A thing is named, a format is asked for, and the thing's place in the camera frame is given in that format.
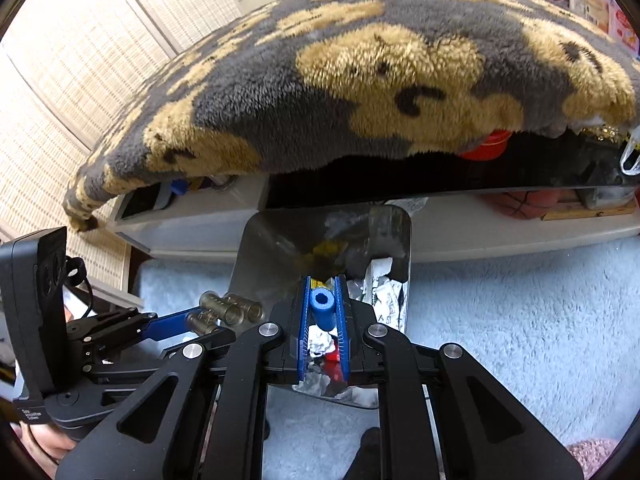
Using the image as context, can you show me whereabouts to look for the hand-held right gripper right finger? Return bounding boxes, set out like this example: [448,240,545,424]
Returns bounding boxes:
[334,274,586,480]

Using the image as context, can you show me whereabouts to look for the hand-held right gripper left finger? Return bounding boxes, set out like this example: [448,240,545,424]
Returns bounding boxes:
[55,275,315,480]

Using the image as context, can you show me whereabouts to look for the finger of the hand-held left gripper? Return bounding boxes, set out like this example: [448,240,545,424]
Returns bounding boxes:
[67,307,195,348]
[85,327,237,386]

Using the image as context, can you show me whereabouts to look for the blue foam tube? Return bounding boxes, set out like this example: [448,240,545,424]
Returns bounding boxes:
[308,288,335,332]

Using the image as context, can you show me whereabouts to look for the clear amber plastic tubes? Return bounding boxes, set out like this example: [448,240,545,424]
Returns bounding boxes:
[185,290,265,337]

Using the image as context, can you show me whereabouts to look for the silver metal trash bin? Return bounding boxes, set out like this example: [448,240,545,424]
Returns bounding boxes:
[227,205,415,412]

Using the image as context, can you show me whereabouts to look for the person's left hand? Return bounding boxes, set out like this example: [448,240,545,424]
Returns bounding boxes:
[10,422,73,467]

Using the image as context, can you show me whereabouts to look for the person's black sock foot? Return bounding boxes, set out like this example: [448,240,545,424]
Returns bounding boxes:
[344,427,384,480]

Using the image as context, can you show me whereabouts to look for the white low cabinet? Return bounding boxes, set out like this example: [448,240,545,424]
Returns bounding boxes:
[107,180,640,264]

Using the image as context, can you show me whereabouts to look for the light blue fluffy rug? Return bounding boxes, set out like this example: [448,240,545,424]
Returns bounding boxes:
[131,237,640,480]

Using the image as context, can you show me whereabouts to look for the orange basketball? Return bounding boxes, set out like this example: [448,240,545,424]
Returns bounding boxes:
[487,190,562,221]

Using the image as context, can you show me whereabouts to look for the red plastic container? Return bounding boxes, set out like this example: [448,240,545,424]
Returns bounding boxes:
[460,129,514,162]

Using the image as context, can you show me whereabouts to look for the grey and tan printed blanket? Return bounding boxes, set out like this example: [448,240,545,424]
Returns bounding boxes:
[64,0,640,233]

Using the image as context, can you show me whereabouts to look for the woven bamboo screen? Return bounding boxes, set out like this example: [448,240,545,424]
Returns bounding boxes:
[0,0,243,311]

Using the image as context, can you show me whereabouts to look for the wooden board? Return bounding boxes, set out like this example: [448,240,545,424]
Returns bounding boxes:
[542,204,637,222]

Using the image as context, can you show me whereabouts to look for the person's pink fluffy pants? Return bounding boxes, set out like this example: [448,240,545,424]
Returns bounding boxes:
[565,437,622,477]

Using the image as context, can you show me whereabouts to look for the white plastic loop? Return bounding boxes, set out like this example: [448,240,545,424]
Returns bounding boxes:
[620,130,640,177]

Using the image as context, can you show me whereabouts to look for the white and pink snack packages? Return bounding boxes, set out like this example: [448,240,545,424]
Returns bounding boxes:
[566,0,640,57]

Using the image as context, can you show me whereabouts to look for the black cable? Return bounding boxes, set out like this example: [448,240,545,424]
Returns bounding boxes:
[61,255,97,322]

